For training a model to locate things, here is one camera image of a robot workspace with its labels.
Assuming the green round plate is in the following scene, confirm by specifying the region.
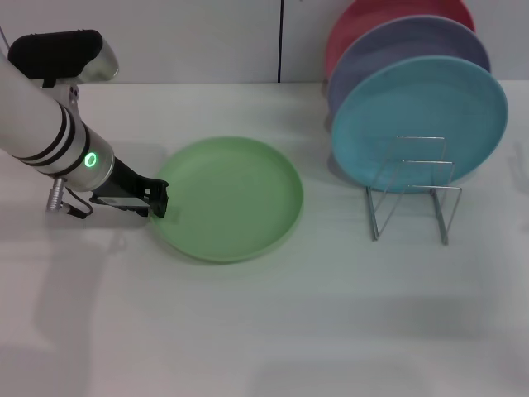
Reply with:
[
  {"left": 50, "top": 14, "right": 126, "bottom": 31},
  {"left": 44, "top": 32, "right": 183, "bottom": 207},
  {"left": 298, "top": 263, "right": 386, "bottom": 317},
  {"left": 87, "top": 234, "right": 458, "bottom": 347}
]
[{"left": 149, "top": 136, "right": 305, "bottom": 265}]

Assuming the metal wire plate rack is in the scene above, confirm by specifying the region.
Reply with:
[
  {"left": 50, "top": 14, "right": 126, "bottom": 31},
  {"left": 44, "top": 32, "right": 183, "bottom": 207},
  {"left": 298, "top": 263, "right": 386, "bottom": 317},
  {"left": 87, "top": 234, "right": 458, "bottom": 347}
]
[{"left": 365, "top": 135, "right": 463, "bottom": 246}]

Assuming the red round plate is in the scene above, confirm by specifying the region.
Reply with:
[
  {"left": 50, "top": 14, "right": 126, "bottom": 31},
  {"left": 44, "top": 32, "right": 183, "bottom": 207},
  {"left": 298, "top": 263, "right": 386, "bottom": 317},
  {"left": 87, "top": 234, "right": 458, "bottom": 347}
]
[{"left": 324, "top": 0, "right": 476, "bottom": 80}]

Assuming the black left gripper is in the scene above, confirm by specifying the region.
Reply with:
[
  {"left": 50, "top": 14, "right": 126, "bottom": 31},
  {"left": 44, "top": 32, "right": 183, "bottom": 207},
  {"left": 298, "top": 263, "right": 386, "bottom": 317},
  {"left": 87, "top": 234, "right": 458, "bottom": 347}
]
[{"left": 89, "top": 159, "right": 170, "bottom": 219}]

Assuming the purple round plate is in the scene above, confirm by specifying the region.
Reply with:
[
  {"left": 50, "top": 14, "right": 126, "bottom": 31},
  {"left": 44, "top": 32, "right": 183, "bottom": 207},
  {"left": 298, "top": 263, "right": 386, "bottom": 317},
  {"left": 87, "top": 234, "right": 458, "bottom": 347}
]
[{"left": 327, "top": 15, "right": 492, "bottom": 113}]

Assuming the blue round plate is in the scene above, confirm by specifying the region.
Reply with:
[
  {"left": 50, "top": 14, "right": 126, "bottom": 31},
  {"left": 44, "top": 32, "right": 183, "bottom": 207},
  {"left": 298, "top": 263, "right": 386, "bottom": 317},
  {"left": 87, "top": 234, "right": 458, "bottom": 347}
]
[{"left": 330, "top": 55, "right": 509, "bottom": 195}]

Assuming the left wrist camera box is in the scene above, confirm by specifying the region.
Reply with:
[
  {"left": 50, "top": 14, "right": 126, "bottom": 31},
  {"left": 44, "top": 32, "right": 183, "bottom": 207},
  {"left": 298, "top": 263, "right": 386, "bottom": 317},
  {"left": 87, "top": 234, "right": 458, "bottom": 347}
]
[{"left": 7, "top": 28, "right": 121, "bottom": 88}]

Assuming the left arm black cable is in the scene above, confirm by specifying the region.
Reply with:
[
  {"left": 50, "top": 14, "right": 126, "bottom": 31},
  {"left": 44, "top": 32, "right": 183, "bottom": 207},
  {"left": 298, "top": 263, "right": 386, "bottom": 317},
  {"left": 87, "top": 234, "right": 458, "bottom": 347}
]
[{"left": 45, "top": 177, "right": 94, "bottom": 219}]

